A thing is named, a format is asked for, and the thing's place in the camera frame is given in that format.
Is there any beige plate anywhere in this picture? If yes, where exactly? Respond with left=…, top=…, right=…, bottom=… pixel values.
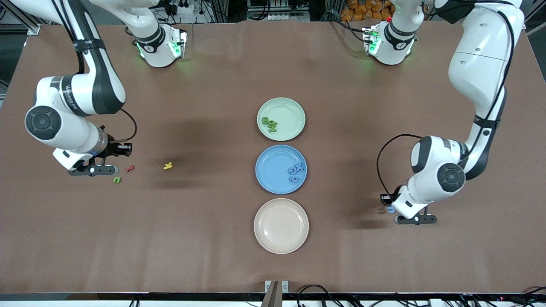
left=253, top=198, right=310, bottom=255

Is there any blue plate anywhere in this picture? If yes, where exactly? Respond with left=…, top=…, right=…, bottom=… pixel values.
left=255, top=145, right=308, bottom=195

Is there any green plate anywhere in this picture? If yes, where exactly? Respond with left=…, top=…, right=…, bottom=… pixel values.
left=257, top=97, right=306, bottom=142

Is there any white power strip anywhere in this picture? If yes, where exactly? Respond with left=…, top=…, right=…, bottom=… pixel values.
left=164, top=0, right=201, bottom=15

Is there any orange items pile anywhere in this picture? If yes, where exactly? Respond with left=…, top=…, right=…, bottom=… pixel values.
left=340, top=0, right=391, bottom=22

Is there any background equipment box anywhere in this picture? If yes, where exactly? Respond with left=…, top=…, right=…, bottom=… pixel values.
left=247, top=0, right=310, bottom=22

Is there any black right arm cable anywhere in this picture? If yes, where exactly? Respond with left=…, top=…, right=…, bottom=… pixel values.
left=100, top=107, right=138, bottom=143

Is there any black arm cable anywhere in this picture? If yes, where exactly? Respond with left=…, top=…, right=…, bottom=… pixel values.
left=100, top=107, right=138, bottom=143
left=377, top=133, right=423, bottom=201

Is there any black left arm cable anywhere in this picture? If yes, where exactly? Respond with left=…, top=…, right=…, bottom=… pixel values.
left=377, top=133, right=423, bottom=201

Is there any black cable loop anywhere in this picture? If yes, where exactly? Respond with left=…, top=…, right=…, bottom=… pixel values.
left=297, top=285, right=342, bottom=307

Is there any metal mount bracket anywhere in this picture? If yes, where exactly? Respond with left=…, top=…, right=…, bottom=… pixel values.
left=261, top=280, right=289, bottom=307

